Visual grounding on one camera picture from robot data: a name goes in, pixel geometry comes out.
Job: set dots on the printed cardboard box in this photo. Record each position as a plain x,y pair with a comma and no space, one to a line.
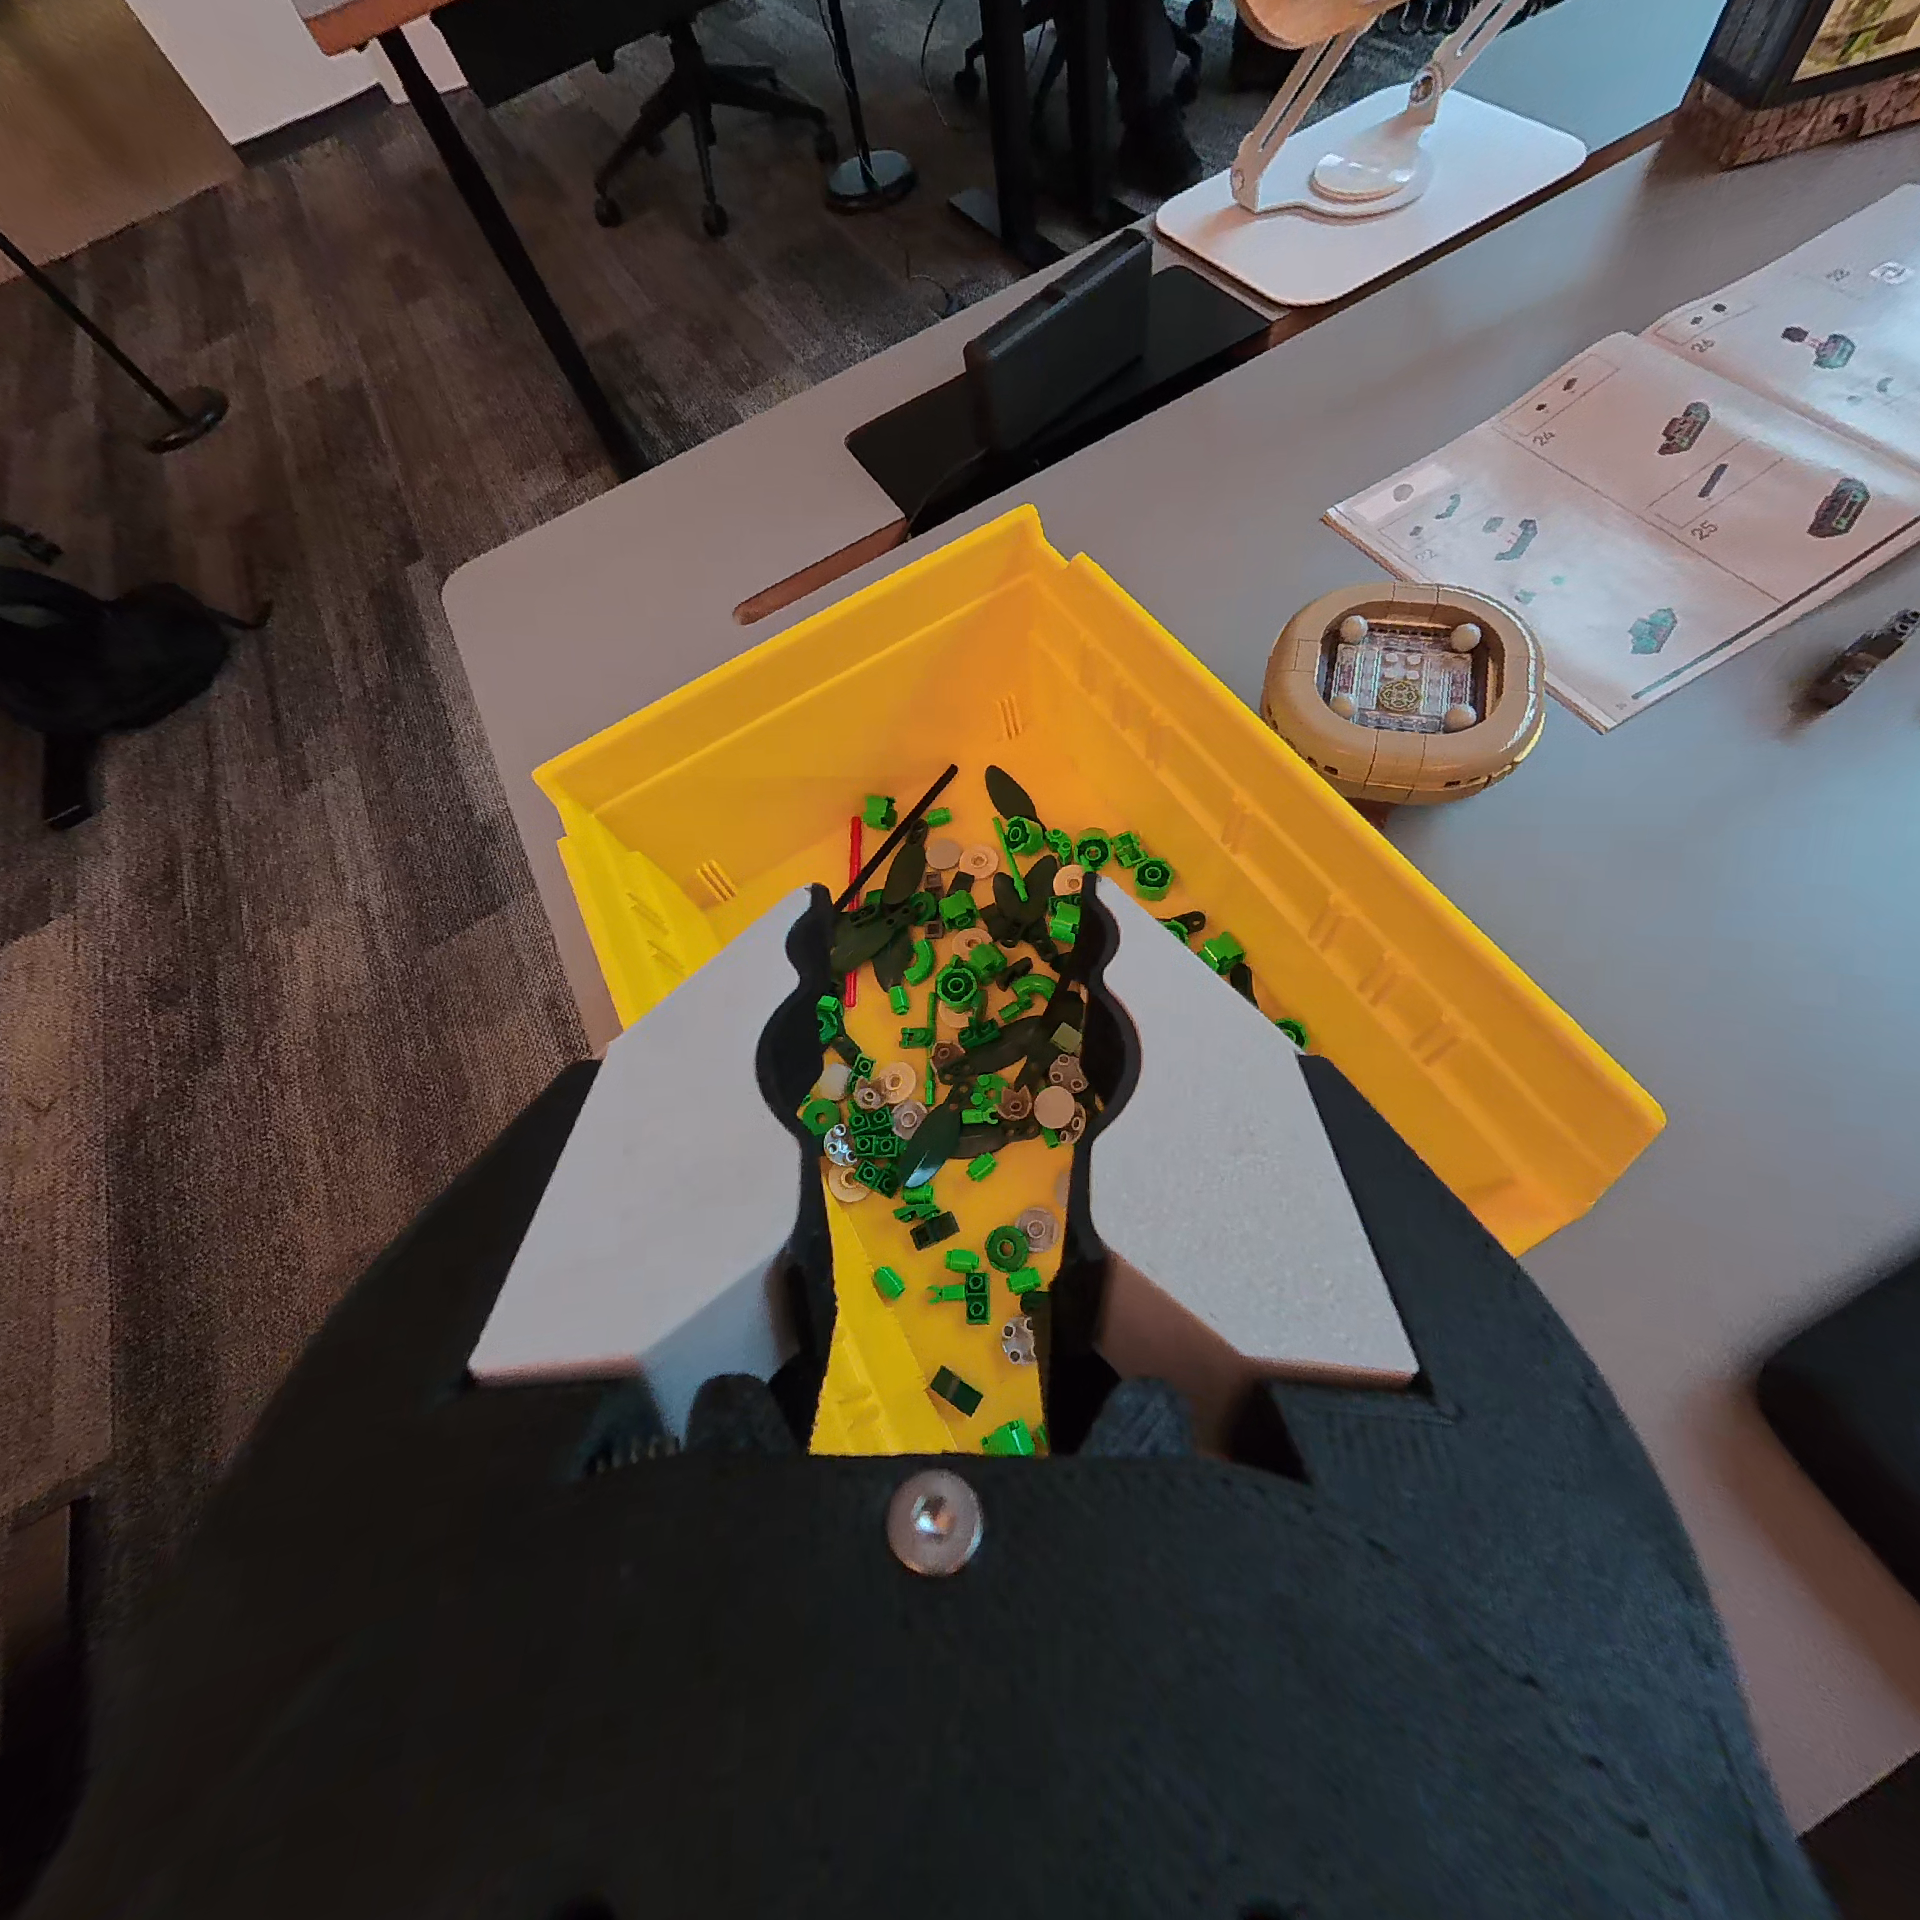
1769,133

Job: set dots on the pile of small toy bricks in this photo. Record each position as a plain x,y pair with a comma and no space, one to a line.
961,984

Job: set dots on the brown table with black legs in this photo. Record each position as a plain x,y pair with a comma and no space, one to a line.
503,240

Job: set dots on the black backpack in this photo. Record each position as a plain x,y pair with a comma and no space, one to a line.
119,661

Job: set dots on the tan round brick model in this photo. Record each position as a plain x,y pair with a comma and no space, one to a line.
1290,704

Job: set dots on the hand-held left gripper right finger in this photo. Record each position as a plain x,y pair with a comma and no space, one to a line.
1231,1200

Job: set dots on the yellow plastic bin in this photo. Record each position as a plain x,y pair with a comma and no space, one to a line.
1350,960

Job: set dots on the long red toy rod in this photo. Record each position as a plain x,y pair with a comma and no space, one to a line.
853,848

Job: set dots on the black desk frame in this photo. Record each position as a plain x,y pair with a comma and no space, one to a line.
1008,120

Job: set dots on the long black toy rod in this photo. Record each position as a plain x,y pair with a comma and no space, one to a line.
901,835

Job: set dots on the small dark brick assembly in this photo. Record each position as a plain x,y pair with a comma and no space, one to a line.
1861,661

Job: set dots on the white lamp base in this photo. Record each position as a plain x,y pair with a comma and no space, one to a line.
1470,164

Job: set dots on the building instruction booklet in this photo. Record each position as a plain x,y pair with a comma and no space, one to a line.
1622,495

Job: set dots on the black round-base floor stand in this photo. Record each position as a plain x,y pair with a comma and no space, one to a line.
187,416
870,177

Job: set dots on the black power box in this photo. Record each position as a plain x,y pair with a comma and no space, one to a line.
1049,345

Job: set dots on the black office chair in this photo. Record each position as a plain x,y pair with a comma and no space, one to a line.
698,89

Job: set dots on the black rounded pad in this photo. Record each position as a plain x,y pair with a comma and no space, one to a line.
1846,1394

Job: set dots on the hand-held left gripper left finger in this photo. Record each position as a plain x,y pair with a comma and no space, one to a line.
662,1200

